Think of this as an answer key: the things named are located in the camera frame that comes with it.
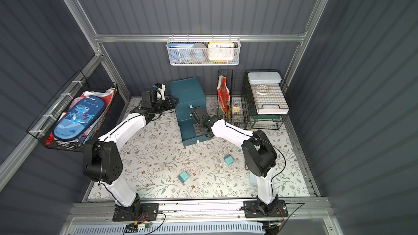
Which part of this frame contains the teal drawer cabinet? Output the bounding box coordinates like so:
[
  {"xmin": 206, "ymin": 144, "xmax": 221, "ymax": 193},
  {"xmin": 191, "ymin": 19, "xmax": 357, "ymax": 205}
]
[{"xmin": 169, "ymin": 77, "xmax": 211, "ymax": 146}]

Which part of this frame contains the blue plug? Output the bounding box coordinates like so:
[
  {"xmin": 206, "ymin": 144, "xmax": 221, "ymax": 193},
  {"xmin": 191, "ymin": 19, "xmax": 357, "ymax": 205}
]
[
  {"xmin": 224, "ymin": 154, "xmax": 235, "ymax": 165},
  {"xmin": 178, "ymin": 171, "xmax": 190, "ymax": 183}
]

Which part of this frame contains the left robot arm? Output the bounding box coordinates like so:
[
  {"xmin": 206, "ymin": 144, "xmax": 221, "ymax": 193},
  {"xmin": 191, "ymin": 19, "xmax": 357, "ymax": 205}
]
[{"xmin": 83, "ymin": 84, "xmax": 179, "ymax": 208}]

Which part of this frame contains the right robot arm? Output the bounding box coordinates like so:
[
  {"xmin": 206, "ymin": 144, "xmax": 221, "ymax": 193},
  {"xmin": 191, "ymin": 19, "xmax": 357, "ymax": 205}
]
[{"xmin": 190, "ymin": 108, "xmax": 278, "ymax": 206}]

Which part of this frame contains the blue box in basket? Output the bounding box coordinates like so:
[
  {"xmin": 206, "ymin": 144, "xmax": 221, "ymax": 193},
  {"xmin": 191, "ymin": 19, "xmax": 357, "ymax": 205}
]
[{"xmin": 167, "ymin": 42, "xmax": 195, "ymax": 65}]

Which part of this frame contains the grey tape roll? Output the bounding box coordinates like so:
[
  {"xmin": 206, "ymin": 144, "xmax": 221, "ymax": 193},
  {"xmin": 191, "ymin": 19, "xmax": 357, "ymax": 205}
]
[{"xmin": 190, "ymin": 43, "xmax": 208, "ymax": 64}]

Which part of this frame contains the clear tape roll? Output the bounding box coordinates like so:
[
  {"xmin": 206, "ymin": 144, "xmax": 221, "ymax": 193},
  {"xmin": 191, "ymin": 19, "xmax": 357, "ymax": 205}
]
[{"xmin": 255, "ymin": 84, "xmax": 270, "ymax": 95}]

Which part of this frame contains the white box on organizer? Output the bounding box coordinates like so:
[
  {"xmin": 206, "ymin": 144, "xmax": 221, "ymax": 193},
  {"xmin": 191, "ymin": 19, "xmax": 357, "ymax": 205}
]
[{"xmin": 247, "ymin": 72, "xmax": 282, "ymax": 84}]

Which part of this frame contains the blue dinosaur pencil case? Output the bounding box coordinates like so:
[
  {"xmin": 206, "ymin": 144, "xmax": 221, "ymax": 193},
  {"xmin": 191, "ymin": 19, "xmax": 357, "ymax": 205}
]
[{"xmin": 52, "ymin": 96, "xmax": 106, "ymax": 141}]

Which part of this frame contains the yellow alarm clock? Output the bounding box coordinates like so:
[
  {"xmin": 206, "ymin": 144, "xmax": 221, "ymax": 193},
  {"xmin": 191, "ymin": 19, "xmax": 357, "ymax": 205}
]
[{"xmin": 207, "ymin": 42, "xmax": 235, "ymax": 63}]

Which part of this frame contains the checkered notebook tray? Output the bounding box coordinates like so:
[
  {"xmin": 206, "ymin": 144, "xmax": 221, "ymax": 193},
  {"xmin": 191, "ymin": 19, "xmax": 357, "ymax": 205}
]
[{"xmin": 250, "ymin": 84, "xmax": 290, "ymax": 115}]

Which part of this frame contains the light blue tray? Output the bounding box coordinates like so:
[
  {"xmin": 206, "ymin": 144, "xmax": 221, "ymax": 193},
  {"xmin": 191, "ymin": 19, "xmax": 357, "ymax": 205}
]
[{"xmin": 249, "ymin": 173, "xmax": 258, "ymax": 187}]

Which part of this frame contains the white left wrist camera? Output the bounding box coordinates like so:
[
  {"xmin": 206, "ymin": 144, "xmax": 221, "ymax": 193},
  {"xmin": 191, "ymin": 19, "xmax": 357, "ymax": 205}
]
[{"xmin": 153, "ymin": 83, "xmax": 166, "ymax": 101}]

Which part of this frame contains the white hanging wire basket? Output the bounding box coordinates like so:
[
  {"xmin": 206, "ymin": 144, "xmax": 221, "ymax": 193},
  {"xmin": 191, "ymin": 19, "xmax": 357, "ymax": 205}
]
[{"xmin": 166, "ymin": 36, "xmax": 241, "ymax": 66}]

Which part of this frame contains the black wire desk organizer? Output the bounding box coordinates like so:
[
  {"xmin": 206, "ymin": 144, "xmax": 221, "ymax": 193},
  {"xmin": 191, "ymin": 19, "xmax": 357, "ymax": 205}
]
[{"xmin": 217, "ymin": 69, "xmax": 293, "ymax": 130}]

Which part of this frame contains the black wall wire basket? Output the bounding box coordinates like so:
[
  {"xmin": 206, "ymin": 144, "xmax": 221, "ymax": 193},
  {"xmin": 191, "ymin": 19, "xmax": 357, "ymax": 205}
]
[{"xmin": 27, "ymin": 71, "xmax": 118, "ymax": 152}]

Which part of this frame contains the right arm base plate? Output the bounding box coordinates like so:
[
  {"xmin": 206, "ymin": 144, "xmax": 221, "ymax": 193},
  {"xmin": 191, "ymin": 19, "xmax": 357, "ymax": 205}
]
[{"xmin": 241, "ymin": 200, "xmax": 288, "ymax": 219}]

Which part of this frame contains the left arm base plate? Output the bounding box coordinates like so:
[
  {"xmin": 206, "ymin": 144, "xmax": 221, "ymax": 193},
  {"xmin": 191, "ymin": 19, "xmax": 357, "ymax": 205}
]
[{"xmin": 112, "ymin": 203, "xmax": 159, "ymax": 222}]

